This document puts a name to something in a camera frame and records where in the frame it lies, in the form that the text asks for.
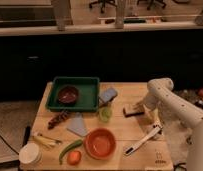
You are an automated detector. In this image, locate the green small cup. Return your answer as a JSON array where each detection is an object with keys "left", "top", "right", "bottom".
[{"left": 98, "top": 106, "right": 112, "bottom": 122}]

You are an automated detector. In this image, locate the orange red bowl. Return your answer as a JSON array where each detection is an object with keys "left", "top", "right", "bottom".
[{"left": 84, "top": 128, "right": 116, "bottom": 160}]

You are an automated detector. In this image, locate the dark red small bowl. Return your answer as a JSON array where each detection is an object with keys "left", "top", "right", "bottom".
[{"left": 57, "top": 86, "right": 79, "bottom": 104}]

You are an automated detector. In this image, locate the blue grey sponge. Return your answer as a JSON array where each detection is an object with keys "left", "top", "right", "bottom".
[{"left": 99, "top": 88, "right": 118, "bottom": 103}]

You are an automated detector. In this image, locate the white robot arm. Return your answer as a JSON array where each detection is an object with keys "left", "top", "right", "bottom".
[{"left": 143, "top": 78, "right": 203, "bottom": 171}]

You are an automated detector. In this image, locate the orange toy fruit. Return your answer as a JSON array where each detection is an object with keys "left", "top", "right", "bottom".
[{"left": 67, "top": 150, "right": 82, "bottom": 165}]

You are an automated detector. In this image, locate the black floor cable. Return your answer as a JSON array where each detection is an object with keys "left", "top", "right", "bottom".
[{"left": 0, "top": 129, "right": 20, "bottom": 156}]

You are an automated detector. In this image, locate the green toy pepper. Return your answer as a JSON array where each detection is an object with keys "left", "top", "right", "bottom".
[{"left": 59, "top": 139, "right": 83, "bottom": 165}]

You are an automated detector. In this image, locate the black office chair base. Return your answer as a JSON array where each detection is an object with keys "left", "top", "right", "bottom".
[{"left": 89, "top": 0, "right": 117, "bottom": 14}]

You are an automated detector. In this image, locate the brown toy sausage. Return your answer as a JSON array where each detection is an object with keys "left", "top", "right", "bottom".
[{"left": 48, "top": 111, "right": 69, "bottom": 129}]

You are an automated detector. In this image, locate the green plastic tray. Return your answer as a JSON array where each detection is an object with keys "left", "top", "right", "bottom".
[{"left": 46, "top": 76, "right": 100, "bottom": 112}]

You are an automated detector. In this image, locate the wooden whiteboard eraser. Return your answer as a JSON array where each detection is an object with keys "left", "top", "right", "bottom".
[{"left": 123, "top": 104, "right": 145, "bottom": 117}]

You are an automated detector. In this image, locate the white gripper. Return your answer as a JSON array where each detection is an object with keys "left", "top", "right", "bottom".
[{"left": 143, "top": 93, "right": 159, "bottom": 122}]

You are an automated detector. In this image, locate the grey triangular cloth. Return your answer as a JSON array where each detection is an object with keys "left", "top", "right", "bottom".
[{"left": 67, "top": 112, "right": 87, "bottom": 137}]

